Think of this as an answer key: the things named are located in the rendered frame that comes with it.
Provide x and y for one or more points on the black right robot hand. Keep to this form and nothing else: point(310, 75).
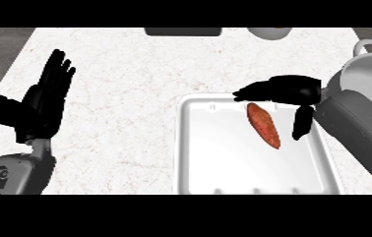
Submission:
point(291, 90)

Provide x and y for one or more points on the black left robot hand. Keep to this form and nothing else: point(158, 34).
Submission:
point(44, 109)

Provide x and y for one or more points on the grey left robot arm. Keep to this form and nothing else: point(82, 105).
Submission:
point(26, 170)

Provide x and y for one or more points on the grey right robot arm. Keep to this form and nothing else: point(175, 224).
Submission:
point(350, 123)

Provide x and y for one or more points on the orange sweet potato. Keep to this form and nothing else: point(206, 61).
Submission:
point(263, 125)

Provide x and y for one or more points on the white plastic tray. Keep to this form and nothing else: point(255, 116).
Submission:
point(254, 150)

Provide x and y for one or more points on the grey round bowl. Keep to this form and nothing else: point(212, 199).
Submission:
point(268, 33)

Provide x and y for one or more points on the dark grey flat appliance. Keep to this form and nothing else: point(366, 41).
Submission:
point(183, 31)

